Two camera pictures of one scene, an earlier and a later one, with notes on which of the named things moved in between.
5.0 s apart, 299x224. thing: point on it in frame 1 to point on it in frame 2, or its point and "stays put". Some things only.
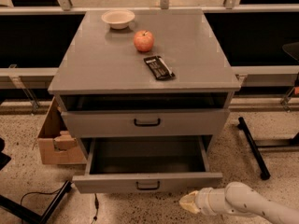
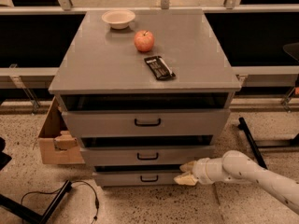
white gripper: x=203 y=200 to x=199 y=171
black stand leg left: x=23 y=210 stays put
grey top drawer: x=146 y=123 stays put
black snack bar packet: x=159 y=67 stays put
